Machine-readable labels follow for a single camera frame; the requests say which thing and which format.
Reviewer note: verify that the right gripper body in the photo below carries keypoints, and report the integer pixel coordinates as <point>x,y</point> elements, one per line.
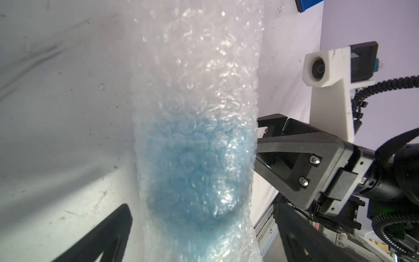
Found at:
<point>346,176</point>

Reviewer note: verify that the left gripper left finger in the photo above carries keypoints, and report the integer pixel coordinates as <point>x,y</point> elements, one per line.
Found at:
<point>107,241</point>

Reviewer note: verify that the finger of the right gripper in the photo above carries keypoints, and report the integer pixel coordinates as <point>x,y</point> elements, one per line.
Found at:
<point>261,131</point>
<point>300,165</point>

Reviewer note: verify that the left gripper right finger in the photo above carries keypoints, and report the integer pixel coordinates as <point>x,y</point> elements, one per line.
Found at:
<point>301,241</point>

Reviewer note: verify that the blue plastic wine glass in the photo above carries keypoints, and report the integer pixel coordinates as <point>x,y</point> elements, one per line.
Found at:
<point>195,179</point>

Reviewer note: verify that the clear bubble wrap sheet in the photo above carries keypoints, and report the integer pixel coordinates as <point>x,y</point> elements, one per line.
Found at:
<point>195,60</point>

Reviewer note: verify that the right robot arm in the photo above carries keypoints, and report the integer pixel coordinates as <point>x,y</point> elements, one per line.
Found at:
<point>392,189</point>

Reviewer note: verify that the blue tape dispenser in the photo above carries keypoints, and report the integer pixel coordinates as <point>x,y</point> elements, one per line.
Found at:
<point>303,5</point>

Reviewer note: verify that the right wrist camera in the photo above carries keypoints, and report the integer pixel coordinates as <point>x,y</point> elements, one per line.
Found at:
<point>332,74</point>

